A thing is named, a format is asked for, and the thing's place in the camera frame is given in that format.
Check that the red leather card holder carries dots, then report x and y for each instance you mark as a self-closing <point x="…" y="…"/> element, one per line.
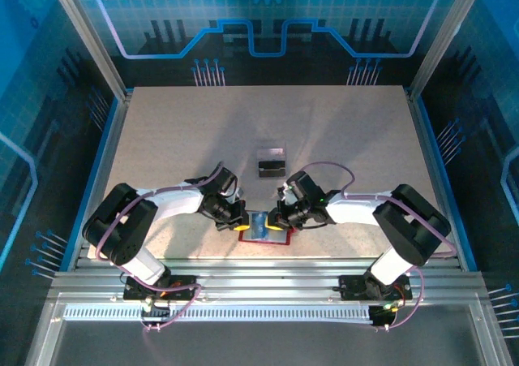
<point x="280" y="236"/>

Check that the blue card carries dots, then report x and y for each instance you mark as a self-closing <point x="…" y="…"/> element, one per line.
<point x="257" y="226"/>

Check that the dark green patterned card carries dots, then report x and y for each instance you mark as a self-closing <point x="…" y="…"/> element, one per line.
<point x="271" y="173"/>

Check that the white VIP card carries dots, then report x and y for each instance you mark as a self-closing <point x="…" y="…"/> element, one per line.
<point x="271" y="153"/>

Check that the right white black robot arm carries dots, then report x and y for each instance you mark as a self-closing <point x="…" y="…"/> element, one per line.
<point x="357" y="211"/>

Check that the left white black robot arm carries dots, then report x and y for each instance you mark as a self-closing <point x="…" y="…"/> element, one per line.
<point x="178" y="201"/>

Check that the grey metal plate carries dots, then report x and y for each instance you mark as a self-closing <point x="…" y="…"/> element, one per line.
<point x="263" y="345"/>

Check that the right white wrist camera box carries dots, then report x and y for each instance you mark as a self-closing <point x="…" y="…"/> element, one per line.
<point x="288" y="197"/>

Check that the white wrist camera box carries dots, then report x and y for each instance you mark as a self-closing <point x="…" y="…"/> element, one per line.
<point x="239" y="195"/>
<point x="288" y="197"/>

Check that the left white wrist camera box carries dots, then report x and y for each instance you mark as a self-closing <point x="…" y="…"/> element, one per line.
<point x="239" y="195"/>

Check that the aluminium front rail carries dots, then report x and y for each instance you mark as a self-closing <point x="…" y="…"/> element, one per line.
<point x="267" y="278"/>

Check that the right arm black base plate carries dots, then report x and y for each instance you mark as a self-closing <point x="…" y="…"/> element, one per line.
<point x="353" y="287"/>

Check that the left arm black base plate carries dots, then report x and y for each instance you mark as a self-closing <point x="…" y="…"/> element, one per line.
<point x="134" y="291"/>

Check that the aluminium side rail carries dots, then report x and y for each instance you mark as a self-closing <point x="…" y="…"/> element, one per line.
<point x="112" y="139"/>
<point x="426" y="139"/>

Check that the aluminium frame post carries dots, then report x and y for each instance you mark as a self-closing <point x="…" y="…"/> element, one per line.
<point x="446" y="37"/>
<point x="90" y="37"/>

